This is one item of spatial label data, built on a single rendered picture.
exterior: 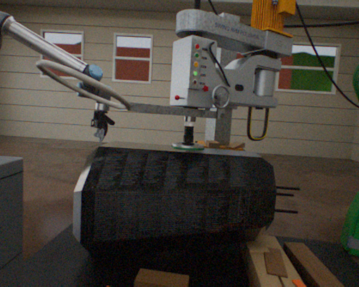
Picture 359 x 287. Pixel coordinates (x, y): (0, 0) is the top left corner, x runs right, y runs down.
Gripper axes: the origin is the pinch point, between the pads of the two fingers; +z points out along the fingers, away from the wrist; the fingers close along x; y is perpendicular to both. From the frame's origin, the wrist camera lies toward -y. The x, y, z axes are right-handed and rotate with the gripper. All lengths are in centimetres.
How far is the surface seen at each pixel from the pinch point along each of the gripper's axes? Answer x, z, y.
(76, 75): 41, -34, 51
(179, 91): 47, -39, -17
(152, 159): 34.9, 7.3, -14.0
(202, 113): 59, -27, -29
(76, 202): 6.6, 38.2, 18.7
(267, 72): 82, -65, -78
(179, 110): 51, -27, -13
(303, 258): 124, 66, -90
